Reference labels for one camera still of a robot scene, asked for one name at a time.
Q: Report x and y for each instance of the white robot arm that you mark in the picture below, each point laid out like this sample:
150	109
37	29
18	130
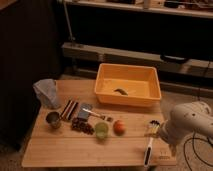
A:
184	119

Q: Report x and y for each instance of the dark debris in tray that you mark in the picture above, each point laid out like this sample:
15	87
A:
121	91

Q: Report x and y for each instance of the orange plastic tray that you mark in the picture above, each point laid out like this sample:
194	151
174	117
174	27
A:
140	82

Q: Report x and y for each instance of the grey blue sponge block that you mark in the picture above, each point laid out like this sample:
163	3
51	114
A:
83	113

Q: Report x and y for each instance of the striped brown block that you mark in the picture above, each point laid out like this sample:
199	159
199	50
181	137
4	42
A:
68	110

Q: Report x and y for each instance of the orange fruit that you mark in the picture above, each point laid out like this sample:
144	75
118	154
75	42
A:
119	127

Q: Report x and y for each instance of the green plastic cup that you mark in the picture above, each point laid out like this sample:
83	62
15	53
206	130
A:
101	130

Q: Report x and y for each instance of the wooden folding table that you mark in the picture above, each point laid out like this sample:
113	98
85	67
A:
65	147

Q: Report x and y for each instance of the small metal cup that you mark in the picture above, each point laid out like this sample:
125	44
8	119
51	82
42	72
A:
53	119

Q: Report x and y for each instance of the metal shelf rack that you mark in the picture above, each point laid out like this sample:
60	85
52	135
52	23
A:
177	42

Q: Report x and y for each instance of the small wooden handled brush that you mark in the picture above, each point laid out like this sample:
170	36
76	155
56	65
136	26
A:
103	117

